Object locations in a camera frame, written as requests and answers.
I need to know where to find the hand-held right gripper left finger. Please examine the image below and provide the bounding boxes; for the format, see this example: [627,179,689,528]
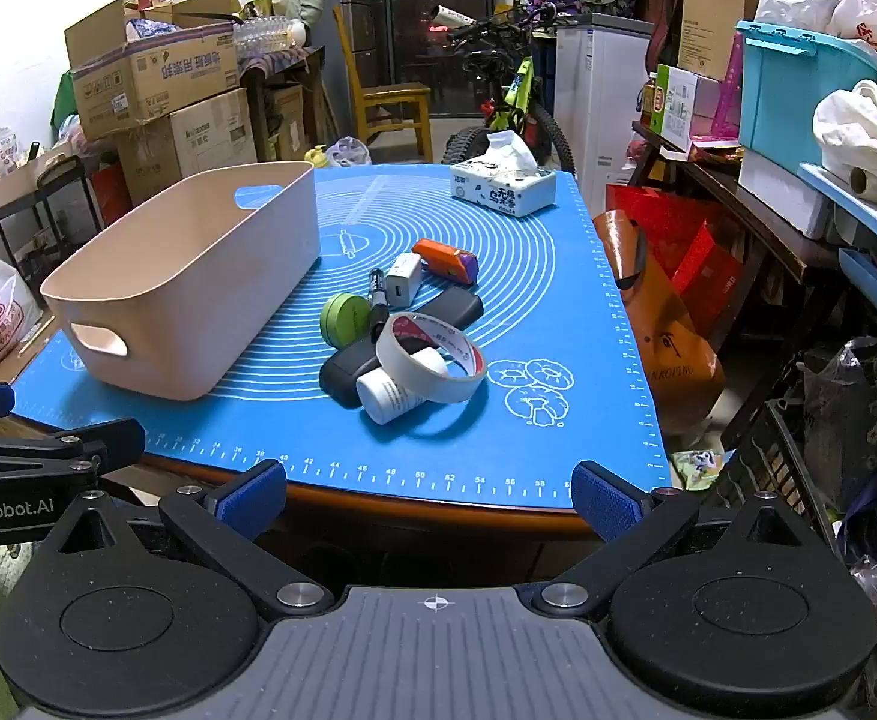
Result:
[37,459,334,616]

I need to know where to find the white rolled paper tube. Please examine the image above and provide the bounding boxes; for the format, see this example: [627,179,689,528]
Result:
[427,4,484,32]

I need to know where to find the white foam box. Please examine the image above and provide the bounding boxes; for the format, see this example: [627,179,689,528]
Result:
[738,146,837,241]

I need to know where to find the white chest freezer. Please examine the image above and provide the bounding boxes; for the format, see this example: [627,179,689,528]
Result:
[554,15,657,200]

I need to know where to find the beige plastic storage basket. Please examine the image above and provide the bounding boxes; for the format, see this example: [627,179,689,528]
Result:
[39,161,323,402]

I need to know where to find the white charger plug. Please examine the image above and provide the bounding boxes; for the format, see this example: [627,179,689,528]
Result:
[385,255,426,306]

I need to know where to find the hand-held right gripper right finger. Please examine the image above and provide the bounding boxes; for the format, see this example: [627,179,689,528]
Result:
[532,460,843,616]

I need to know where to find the small cardboard box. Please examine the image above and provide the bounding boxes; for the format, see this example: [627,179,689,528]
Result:
[265,82,304,158]

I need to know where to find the red gift bag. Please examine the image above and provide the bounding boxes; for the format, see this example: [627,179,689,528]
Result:
[607,184,743,338]

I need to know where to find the orange and purple stapler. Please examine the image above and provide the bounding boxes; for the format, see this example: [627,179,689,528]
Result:
[412,238,479,284]

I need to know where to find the plain brown cardboard box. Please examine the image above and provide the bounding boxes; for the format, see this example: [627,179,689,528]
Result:
[115,86,255,203]

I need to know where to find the white tissue pack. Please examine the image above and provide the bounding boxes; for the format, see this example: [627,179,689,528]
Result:
[449,130,557,218]

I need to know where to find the green and black bicycle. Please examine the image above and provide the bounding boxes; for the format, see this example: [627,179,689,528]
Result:
[442,4,578,173]

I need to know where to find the green and white carton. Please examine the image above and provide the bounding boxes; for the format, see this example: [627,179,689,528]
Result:
[648,64,740,151]

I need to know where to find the open cardboard box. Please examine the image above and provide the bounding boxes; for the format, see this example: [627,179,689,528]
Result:
[0,139,79,207]

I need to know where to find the black metal cart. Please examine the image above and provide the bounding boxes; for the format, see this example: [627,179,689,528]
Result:
[0,154,105,301]

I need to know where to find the pack of water bottles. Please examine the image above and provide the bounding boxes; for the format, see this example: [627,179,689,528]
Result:
[235,15,297,53]

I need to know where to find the tall cardboard box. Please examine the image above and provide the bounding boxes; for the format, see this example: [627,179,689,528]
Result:
[678,0,780,83]

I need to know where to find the black marker pen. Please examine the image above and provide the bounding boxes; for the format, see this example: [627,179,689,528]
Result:
[367,268,392,346]

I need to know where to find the white tape roll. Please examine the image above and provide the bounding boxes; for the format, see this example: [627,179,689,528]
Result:
[374,311,486,406]

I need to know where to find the black rounded case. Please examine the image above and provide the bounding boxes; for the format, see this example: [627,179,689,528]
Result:
[408,286,484,332]
[319,340,387,410]

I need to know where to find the white plastic bottle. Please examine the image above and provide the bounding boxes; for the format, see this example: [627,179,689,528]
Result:
[355,349,447,425]

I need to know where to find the black plastic crate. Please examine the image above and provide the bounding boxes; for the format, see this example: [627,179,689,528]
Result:
[708,349,845,541]

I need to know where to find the white cloth bag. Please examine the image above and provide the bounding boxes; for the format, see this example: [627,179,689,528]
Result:
[813,79,877,188]

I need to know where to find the dark wooden side table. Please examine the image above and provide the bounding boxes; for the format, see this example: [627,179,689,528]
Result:
[633,120,845,451]

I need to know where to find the stacked cardboard boxes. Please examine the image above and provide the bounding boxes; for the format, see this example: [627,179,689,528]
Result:
[70,22,240,140]

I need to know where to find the orange paper bag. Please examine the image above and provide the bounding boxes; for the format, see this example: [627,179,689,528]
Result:
[592,210,728,436]

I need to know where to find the clear knotted plastic bag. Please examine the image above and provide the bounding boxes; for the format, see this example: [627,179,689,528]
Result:
[322,136,373,166]

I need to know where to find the wooden chair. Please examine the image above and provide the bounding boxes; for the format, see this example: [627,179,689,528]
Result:
[333,7,433,162]

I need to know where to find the blue silicone baking mat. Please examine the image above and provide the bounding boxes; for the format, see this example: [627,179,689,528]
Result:
[7,163,672,515]

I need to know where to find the blue plastic storage bin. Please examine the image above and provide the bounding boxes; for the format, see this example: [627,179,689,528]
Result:
[734,19,877,170]

